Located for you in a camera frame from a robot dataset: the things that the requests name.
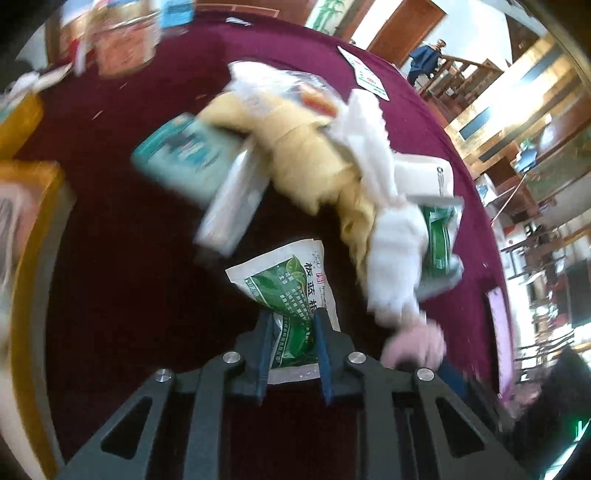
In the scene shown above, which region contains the clear bag of white masks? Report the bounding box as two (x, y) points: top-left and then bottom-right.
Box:
(228, 60), (343, 126)

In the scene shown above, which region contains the long white box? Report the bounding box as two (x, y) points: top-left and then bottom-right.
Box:
(194, 137), (271, 257)

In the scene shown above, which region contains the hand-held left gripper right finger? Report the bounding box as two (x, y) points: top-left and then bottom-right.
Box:
(314, 307), (532, 480)

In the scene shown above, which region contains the gold pillar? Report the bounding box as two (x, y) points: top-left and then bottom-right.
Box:
(445, 34), (583, 182)

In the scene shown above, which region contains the teal packet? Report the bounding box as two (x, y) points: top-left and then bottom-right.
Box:
(131, 114), (246, 205)

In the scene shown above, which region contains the large yellow box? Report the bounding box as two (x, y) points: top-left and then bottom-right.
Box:
(0, 159), (77, 480)

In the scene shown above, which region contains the yellow towel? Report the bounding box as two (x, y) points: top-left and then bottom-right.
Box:
(198, 92), (384, 287)

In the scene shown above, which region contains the white paper packet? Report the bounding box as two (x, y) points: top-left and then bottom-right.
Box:
(337, 45), (368, 68)
(352, 59), (391, 102)

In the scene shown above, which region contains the white cardboard box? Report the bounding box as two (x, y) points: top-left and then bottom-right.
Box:
(394, 154), (465, 206)

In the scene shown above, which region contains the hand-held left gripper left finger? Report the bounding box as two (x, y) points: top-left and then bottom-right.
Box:
(55, 313), (278, 480)

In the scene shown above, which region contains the person's right hand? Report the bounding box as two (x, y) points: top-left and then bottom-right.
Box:
(383, 321), (446, 370)

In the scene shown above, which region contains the person in blue coat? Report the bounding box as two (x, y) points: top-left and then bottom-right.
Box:
(408, 44), (440, 87)

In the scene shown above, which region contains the orange label jar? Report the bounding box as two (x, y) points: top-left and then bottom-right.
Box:
(93, 8), (161, 78)

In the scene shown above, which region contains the green sachet packet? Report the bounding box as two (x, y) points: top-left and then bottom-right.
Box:
(417, 203), (465, 297)

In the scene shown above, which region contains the green white medicine packet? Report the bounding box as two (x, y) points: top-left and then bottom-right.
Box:
(225, 239), (341, 385)

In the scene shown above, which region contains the bamboo painting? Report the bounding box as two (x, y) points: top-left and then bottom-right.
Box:
(305, 0), (352, 36)

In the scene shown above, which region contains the small yellow box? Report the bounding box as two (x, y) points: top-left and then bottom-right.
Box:
(0, 91), (45, 158)

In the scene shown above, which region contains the wooden staircase railing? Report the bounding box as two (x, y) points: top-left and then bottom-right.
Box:
(416, 39), (505, 126)

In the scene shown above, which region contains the white fluffy towel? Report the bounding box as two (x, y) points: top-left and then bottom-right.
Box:
(323, 89), (431, 325)

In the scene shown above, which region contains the wooden door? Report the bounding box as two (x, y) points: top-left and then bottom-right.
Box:
(367, 0), (450, 68)

